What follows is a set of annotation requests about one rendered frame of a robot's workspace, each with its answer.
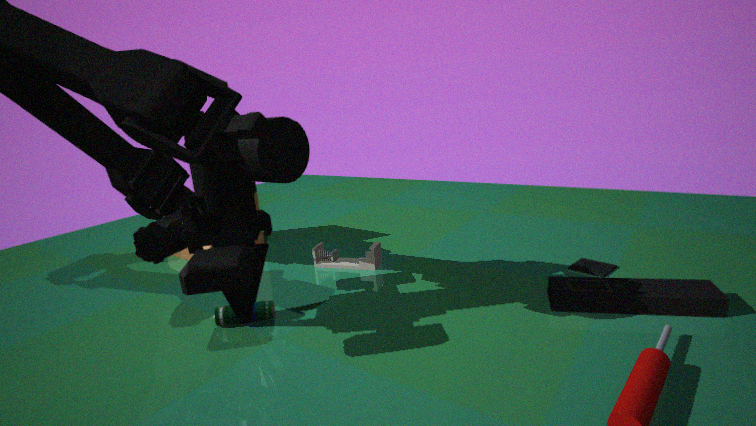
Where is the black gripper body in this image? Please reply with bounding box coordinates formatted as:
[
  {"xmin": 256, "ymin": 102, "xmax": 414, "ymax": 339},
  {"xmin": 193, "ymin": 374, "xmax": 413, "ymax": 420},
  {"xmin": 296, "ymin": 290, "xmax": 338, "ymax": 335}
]
[{"xmin": 178, "ymin": 180, "xmax": 272, "ymax": 295}]

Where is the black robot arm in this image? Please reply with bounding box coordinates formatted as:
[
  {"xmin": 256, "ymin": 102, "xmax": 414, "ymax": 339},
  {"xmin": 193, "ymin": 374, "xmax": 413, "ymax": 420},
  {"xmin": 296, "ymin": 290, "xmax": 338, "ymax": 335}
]
[{"xmin": 0, "ymin": 0, "xmax": 310, "ymax": 264}]

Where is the red-handled screwdriver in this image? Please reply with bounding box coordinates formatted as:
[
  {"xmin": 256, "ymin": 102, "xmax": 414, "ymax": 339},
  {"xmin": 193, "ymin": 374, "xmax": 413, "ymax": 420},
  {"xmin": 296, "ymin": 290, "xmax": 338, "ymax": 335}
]
[{"xmin": 607, "ymin": 325, "xmax": 672, "ymax": 426}]

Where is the green cylindrical battery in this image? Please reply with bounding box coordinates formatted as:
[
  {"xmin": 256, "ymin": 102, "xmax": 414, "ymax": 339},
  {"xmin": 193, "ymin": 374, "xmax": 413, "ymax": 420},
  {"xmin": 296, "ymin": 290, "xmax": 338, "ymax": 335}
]
[{"xmin": 214, "ymin": 301, "xmax": 275, "ymax": 326}]

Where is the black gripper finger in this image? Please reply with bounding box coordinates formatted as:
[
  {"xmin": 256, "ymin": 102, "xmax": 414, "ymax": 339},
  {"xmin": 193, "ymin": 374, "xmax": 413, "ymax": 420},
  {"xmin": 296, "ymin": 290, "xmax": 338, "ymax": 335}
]
[
  {"xmin": 254, "ymin": 243, "xmax": 268, "ymax": 299},
  {"xmin": 222, "ymin": 261, "xmax": 263, "ymax": 324}
]

